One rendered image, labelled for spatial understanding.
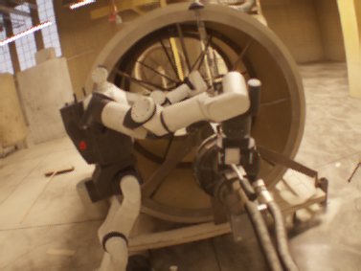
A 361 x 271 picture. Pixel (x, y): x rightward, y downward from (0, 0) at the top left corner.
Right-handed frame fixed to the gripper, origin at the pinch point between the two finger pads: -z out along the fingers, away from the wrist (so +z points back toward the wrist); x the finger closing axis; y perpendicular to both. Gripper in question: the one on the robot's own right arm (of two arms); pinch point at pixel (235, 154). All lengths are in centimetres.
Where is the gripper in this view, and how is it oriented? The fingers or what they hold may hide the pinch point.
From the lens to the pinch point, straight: 89.2
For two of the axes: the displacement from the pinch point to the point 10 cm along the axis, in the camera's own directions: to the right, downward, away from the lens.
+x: 9.8, 0.1, -1.9
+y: 1.5, -6.6, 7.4
